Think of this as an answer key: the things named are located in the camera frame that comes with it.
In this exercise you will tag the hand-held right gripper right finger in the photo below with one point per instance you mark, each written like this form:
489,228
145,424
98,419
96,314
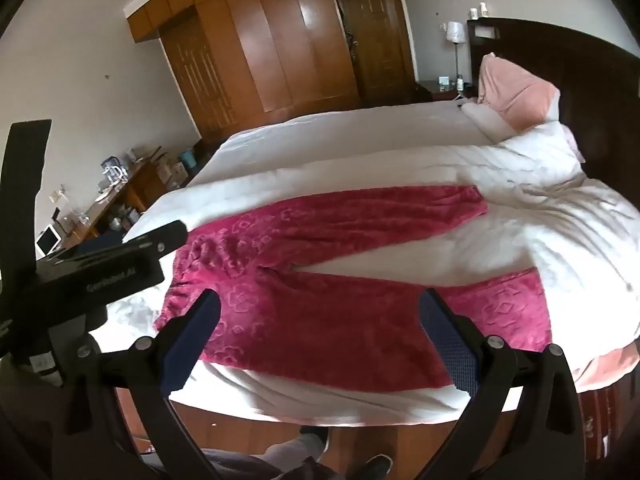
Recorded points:
450,341

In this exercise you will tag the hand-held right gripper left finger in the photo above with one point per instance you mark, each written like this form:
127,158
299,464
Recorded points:
196,336

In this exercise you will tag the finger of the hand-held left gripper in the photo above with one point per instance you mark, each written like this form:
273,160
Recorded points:
164,237

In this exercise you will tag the red fleece pants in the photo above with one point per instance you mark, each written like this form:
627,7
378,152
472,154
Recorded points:
325,320

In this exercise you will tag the white tablet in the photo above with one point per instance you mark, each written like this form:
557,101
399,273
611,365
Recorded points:
47,240

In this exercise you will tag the cluttered wooden desk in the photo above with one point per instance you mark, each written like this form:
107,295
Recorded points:
125,195

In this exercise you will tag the blue cup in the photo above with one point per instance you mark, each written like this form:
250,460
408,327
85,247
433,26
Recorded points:
189,160

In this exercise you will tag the glass kettle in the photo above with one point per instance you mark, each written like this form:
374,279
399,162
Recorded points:
112,171

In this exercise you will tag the person's black shoe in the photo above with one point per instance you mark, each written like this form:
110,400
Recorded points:
372,467

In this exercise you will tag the person's grey trousers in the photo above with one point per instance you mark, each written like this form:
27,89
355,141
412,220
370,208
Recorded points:
300,447

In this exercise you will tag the pink bed sheet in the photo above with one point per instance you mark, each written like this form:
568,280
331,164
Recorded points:
607,362

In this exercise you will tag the white duvet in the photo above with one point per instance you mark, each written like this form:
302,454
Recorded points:
380,160

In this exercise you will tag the wooden wardrobe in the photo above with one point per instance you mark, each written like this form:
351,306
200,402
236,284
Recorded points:
250,45

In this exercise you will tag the white pillow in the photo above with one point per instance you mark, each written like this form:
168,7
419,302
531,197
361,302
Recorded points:
487,122

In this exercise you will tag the wooden nightstand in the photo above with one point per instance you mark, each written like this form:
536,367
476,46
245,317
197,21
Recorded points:
442,91

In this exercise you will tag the pink pillow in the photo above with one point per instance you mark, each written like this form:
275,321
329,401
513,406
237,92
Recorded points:
515,92

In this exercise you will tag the wooden door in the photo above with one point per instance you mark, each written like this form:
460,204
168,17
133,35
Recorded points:
372,35

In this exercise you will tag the dark wooden headboard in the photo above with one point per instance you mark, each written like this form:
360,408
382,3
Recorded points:
590,70

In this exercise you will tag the white table lamp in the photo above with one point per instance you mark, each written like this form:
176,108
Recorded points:
456,32

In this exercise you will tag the dark red bed frame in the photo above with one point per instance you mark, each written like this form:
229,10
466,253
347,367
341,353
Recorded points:
607,415

